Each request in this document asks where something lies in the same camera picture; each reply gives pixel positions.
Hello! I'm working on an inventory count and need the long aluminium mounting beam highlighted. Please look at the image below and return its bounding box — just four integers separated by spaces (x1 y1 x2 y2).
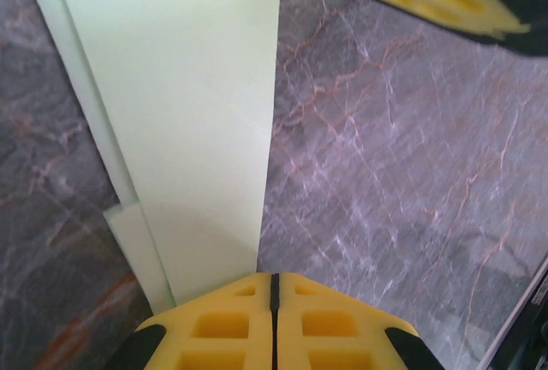
479 252 548 370

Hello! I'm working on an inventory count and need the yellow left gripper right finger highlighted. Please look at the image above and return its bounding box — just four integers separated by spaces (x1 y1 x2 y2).
271 272 446 370

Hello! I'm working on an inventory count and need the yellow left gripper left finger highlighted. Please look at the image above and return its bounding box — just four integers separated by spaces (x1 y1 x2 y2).
102 272 275 370

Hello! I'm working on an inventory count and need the light green paper sheet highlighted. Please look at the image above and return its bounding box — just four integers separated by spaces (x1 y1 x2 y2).
19 0 283 315

